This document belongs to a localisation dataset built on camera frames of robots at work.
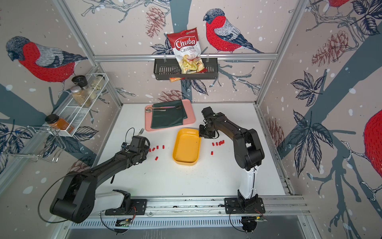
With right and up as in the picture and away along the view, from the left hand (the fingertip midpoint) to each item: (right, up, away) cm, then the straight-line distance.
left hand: (150, 144), depth 91 cm
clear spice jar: (-29, +38, -6) cm, 48 cm away
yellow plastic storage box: (+23, -3, +2) cm, 23 cm away
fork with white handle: (-10, +7, +12) cm, 17 cm away
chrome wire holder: (-40, +6, -25) cm, 47 cm away
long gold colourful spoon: (-10, +25, +27) cm, 38 cm away
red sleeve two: (+39, -5, +1) cm, 40 cm away
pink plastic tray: (+23, +26, +28) cm, 44 cm away
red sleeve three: (+46, 0, +6) cm, 47 cm away
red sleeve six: (+3, -2, +5) cm, 6 cm away
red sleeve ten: (+7, -2, +4) cm, 9 cm away
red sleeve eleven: (+48, +1, +6) cm, 48 cm away
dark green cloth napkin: (+11, +18, +22) cm, 30 cm away
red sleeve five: (+1, -3, +3) cm, 5 cm away
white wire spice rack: (-34, +20, -16) cm, 43 cm away
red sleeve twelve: (+43, 0, +6) cm, 44 cm away
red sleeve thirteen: (+45, 0, +6) cm, 46 cm away
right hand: (+32, +6, +3) cm, 32 cm away
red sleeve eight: (+4, -8, -1) cm, 9 cm away
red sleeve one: (+41, -1, +6) cm, 41 cm away
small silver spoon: (-8, +22, +24) cm, 34 cm away
